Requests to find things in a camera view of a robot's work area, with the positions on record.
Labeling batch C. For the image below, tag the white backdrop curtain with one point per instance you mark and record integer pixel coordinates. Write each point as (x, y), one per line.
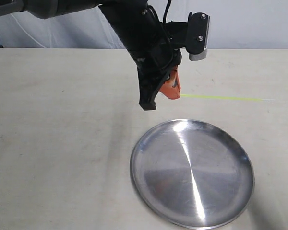
(233, 24)

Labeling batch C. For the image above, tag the round stainless steel plate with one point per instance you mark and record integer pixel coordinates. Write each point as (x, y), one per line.
(192, 174)

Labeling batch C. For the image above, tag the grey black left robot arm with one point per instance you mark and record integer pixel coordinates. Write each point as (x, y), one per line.
(124, 16)

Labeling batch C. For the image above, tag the green glow stick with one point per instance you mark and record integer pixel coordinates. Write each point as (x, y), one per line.
(225, 97)

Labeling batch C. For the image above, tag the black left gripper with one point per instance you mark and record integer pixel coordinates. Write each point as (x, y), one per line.
(157, 57)

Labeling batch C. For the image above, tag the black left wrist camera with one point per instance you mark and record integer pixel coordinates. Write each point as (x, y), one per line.
(197, 35)

